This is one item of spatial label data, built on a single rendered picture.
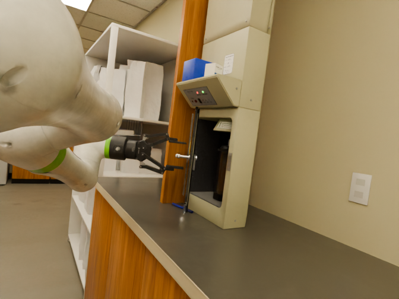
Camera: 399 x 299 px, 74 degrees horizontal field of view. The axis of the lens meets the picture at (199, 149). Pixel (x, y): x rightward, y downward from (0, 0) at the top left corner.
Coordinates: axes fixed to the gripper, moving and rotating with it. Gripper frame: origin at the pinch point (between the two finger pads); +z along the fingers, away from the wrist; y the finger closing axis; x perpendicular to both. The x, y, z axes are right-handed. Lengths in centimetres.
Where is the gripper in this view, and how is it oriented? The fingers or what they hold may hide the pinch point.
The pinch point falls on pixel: (179, 155)
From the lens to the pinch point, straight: 106.3
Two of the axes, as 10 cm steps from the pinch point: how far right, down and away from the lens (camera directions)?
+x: -0.7, -0.6, 10.0
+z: 9.9, 1.2, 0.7
